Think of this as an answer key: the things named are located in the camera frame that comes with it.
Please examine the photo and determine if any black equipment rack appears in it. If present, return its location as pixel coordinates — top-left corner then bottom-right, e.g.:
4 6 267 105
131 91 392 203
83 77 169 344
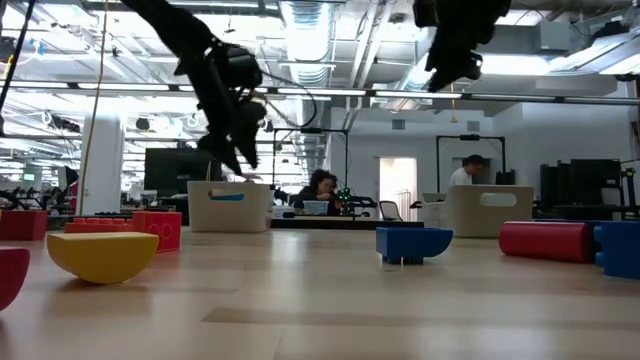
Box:
538 158 624 207

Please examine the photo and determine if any yellow cable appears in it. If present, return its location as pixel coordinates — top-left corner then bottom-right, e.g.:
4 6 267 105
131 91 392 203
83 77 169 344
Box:
77 0 110 216

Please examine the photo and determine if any red triangular block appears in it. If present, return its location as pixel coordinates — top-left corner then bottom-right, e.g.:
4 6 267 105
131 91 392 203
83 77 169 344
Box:
0 210 49 242

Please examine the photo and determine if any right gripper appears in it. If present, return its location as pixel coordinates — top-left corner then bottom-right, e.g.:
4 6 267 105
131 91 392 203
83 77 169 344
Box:
413 0 512 94

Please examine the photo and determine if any blue studded brick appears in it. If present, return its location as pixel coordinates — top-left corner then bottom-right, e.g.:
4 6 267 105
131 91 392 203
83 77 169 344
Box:
592 221 640 280

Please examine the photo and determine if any orange block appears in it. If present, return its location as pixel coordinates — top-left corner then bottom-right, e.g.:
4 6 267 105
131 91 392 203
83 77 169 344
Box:
132 211 183 254

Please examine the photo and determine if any red half-round block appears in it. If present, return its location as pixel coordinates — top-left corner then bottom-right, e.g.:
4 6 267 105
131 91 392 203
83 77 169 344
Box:
0 248 32 313

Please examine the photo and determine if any silver ventilation duct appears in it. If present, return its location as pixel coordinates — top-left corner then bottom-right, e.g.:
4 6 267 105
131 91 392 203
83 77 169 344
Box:
399 24 441 91
278 0 335 174

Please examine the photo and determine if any white plastic bin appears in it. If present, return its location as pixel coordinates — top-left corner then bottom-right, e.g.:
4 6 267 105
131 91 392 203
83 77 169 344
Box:
187 180 275 234
422 184 535 239

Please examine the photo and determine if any orange studded brick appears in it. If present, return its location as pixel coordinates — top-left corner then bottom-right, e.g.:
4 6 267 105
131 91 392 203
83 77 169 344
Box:
63 216 135 235

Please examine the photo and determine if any black office chair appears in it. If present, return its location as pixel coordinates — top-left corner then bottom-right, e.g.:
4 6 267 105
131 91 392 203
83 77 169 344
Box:
378 199 404 222

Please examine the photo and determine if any clear plastic container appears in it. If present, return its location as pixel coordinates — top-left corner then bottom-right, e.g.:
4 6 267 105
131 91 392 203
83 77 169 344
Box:
302 200 330 217

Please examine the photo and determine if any red cylinder block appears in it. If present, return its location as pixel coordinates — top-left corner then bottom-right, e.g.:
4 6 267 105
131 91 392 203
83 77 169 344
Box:
498 221 597 265

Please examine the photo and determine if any large black monitor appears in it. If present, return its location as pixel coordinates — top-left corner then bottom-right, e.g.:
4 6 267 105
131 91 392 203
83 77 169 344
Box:
143 147 224 199

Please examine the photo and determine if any yellow half-round block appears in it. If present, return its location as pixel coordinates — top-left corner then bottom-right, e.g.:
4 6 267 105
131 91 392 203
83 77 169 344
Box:
46 232 160 286

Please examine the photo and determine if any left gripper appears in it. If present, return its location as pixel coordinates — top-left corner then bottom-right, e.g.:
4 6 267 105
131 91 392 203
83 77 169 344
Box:
174 39 269 176

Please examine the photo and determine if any black metal gantry frame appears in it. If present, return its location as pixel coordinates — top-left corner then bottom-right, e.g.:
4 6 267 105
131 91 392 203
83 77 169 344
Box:
435 133 507 187
271 127 350 191

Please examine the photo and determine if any dark blue block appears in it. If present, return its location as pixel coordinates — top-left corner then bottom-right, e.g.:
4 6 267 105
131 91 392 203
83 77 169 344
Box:
375 227 454 266

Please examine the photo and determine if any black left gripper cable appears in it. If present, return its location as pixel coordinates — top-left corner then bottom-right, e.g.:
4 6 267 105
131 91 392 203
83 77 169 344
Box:
257 69 319 130

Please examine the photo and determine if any white pillar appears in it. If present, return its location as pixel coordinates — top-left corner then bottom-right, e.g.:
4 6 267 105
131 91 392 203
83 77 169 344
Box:
79 107 126 216

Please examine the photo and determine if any person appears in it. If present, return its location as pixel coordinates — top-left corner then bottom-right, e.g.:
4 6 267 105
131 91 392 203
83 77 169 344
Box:
448 153 487 187
293 168 341 217

